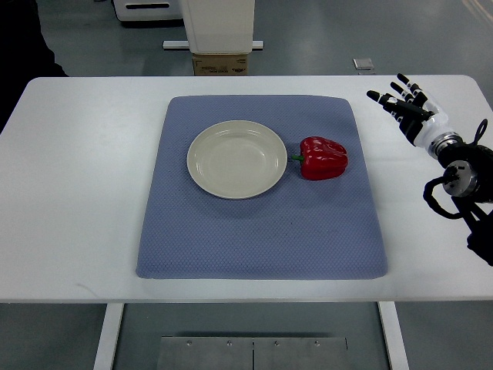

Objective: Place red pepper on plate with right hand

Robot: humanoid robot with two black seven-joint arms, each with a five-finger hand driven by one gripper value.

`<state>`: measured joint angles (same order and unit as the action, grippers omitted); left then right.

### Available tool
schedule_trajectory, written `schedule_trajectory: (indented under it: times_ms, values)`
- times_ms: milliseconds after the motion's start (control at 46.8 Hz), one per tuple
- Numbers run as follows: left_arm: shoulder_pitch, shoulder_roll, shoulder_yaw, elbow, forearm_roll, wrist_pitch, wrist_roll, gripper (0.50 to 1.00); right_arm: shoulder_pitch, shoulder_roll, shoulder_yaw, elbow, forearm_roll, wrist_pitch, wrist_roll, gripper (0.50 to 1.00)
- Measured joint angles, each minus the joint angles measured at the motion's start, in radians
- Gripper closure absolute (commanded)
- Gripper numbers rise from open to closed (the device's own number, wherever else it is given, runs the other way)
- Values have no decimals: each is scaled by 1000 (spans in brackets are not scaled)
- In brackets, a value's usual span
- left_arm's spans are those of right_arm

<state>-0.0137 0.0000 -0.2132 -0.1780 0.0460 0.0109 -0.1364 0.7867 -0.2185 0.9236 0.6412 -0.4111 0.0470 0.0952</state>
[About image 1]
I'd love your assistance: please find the cream round plate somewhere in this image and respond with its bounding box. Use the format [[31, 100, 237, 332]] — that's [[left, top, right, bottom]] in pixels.
[[186, 120, 287, 200]]

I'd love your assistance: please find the white pedestal column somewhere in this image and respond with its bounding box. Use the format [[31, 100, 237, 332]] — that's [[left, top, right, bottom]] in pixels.
[[163, 0, 264, 55]]

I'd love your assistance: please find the white table leg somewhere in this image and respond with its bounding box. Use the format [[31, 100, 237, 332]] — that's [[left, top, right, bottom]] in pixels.
[[377, 301, 410, 370], [93, 303, 124, 370]]

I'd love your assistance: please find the cardboard box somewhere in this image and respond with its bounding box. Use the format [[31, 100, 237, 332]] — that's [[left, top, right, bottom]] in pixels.
[[192, 54, 248, 76]]

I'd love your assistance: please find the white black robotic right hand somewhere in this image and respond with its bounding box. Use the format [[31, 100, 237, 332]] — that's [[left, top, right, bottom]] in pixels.
[[367, 73, 453, 149]]

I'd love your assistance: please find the blue textured mat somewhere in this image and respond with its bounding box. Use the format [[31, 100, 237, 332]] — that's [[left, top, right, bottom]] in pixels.
[[136, 95, 387, 280]]

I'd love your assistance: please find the right white table leg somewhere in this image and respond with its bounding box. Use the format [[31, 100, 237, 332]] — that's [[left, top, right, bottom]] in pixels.
[[377, 301, 410, 370]]

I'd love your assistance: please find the white machine with slot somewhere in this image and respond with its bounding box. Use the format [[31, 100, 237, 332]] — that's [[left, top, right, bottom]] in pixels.
[[112, 0, 183, 22]]

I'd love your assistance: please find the dark figure at left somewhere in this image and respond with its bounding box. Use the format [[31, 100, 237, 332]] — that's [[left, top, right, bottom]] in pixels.
[[1, 1, 66, 127]]

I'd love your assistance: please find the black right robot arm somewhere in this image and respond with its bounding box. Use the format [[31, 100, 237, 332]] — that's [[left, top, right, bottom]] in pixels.
[[423, 119, 492, 265]]

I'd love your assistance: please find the red bell pepper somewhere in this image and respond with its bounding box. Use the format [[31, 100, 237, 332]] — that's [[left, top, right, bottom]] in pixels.
[[291, 136, 349, 180]]

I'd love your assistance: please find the small grey floor plate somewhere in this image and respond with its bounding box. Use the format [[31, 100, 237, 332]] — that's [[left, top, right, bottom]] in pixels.
[[353, 58, 374, 71]]

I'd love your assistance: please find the left white table leg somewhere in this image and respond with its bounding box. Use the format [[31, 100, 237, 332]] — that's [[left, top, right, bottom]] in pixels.
[[93, 303, 124, 370]]

